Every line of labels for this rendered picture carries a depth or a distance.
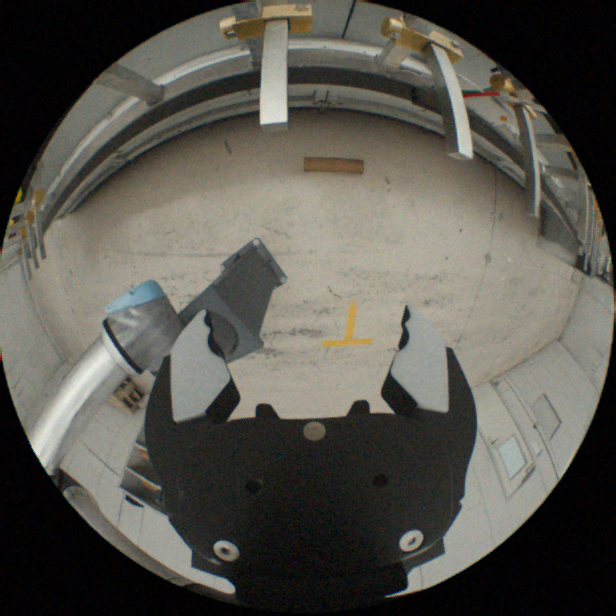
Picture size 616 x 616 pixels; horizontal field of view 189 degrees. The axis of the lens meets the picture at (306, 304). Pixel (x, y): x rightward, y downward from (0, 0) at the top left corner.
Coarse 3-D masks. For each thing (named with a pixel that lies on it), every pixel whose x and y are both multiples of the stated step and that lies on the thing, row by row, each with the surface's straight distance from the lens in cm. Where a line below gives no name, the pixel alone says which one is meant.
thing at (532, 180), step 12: (504, 72) 68; (516, 108) 61; (528, 120) 60; (528, 132) 56; (528, 144) 55; (528, 156) 54; (528, 168) 53; (528, 180) 52; (528, 192) 52; (528, 204) 51
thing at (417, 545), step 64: (192, 448) 6; (256, 448) 5; (320, 448) 5; (384, 448) 6; (192, 512) 6; (256, 512) 5; (320, 512) 5; (384, 512) 5; (448, 512) 6; (256, 576) 6; (320, 576) 5; (384, 576) 6
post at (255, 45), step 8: (256, 0) 40; (232, 8) 40; (240, 8) 40; (248, 8) 40; (256, 8) 40; (240, 16) 41; (248, 16) 41; (256, 16) 41; (248, 40) 45; (256, 40) 45; (248, 48) 46; (256, 48) 46; (256, 56) 48
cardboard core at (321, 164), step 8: (304, 160) 100; (312, 160) 100; (320, 160) 101; (328, 160) 101; (336, 160) 102; (344, 160) 103; (352, 160) 104; (360, 160) 106; (304, 168) 100; (312, 168) 100; (320, 168) 101; (328, 168) 101; (336, 168) 102; (344, 168) 102; (352, 168) 103; (360, 168) 104
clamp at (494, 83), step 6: (492, 78) 58; (498, 78) 57; (504, 78) 57; (492, 84) 58; (498, 84) 57; (504, 84) 56; (510, 84) 58; (498, 90) 56; (510, 90) 57; (498, 96) 58; (516, 96) 57; (510, 102) 60; (516, 102) 60; (528, 108) 61; (534, 114) 64
